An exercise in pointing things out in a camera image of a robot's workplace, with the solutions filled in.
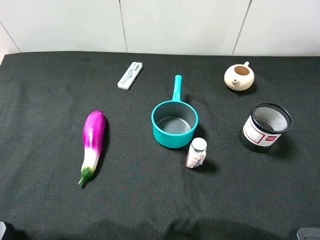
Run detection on grey object bottom right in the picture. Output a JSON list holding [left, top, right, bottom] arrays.
[[289, 227, 320, 240]]

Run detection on teal saucepan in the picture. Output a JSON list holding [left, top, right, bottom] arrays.
[[151, 75, 199, 149]]

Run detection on white plastic test case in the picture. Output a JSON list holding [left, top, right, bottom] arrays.
[[117, 62, 143, 90]]

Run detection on purple toy eggplant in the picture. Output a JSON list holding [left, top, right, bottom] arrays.
[[78, 110, 106, 187]]

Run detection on black tablecloth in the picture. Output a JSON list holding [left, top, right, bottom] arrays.
[[0, 52, 320, 240]]

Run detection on cream ceramic teapot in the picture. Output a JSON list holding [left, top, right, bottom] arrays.
[[224, 61, 255, 91]]

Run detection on black mesh pen cup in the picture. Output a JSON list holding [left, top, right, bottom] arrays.
[[239, 103, 293, 153]]

